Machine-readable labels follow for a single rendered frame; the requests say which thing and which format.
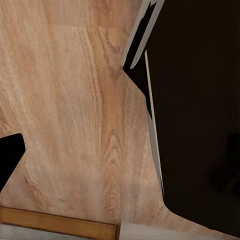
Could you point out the door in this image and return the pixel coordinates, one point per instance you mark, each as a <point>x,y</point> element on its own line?
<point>16,224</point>

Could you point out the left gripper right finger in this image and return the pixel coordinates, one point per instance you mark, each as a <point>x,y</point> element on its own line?
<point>232,148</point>

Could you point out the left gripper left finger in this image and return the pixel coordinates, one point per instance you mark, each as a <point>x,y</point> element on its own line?
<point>12,148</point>

